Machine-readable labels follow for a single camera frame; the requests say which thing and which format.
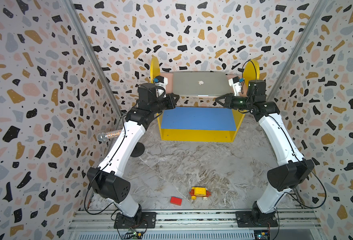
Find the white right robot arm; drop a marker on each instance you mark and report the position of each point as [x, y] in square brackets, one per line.
[292, 167]

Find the black microphone stand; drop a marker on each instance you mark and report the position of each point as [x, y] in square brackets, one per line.
[138, 150]

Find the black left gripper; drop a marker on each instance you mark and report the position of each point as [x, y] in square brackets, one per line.
[169, 97]

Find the aluminium corner post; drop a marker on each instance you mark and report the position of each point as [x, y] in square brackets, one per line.
[69, 7]
[315, 15]

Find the green circuit board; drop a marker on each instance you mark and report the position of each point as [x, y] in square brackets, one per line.
[261, 235]
[132, 234]

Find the right aluminium corner post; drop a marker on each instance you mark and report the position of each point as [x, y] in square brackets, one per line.
[315, 15]

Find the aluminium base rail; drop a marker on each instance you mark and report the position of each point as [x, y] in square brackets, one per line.
[293, 224]

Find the silver laptop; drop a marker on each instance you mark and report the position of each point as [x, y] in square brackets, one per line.
[200, 84]

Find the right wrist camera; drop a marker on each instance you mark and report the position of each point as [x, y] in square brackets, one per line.
[237, 84]

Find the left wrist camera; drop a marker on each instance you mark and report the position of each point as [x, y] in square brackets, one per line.
[161, 81]

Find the red toy block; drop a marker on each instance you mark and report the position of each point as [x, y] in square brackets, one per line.
[176, 201]

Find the left green circuit board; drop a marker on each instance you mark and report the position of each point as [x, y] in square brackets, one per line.
[132, 234]

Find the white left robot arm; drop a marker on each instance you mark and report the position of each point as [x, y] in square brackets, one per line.
[106, 179]

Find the left aluminium corner post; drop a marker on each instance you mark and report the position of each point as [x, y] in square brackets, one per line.
[69, 7]

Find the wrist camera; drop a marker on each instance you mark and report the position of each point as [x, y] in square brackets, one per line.
[237, 84]
[161, 81]

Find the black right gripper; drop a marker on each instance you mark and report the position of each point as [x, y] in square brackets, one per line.
[230, 100]

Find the glitter microphone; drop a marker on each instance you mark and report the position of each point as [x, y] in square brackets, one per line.
[103, 137]

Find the right green circuit board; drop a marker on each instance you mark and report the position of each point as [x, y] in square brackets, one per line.
[261, 235]

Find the yellow red toy car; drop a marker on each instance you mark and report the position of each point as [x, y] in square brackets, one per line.
[199, 192]

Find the yellow shelf unit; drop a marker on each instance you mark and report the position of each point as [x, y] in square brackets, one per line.
[199, 123]

